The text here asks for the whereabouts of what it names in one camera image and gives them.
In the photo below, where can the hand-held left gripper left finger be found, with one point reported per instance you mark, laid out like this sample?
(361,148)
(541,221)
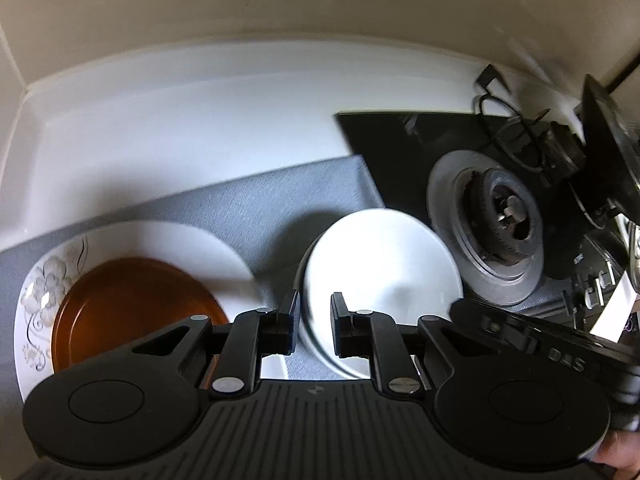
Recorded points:
(285,330)

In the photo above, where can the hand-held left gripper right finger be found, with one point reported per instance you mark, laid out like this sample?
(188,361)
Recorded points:
(342,330)

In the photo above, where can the plain white bowl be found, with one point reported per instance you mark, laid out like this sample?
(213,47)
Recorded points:
(380,260)

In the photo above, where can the brown round plate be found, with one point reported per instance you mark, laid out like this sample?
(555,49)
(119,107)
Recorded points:
(130,305)

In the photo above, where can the white floral square plate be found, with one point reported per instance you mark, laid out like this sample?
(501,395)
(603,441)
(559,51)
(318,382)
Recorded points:
(150,240)

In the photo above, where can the person's right hand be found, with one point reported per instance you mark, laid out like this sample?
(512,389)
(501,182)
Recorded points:
(625,452)

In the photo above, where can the stove knob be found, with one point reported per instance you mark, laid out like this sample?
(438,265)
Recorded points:
(609,281)
(590,296)

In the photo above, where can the steel pot lid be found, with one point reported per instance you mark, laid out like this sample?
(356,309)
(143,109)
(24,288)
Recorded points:
(636,260)

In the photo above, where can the grey table mat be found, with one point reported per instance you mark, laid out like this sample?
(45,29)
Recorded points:
(250,195)

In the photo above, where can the round gas burner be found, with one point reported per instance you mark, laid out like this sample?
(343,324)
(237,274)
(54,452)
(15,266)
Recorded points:
(450,210)

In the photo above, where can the black glass gas stove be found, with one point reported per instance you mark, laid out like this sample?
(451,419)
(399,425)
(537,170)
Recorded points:
(390,150)

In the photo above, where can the dark burner head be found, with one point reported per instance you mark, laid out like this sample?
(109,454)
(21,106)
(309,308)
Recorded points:
(562,150)

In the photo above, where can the black wok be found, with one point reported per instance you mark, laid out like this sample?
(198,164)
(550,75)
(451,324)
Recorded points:
(605,125)

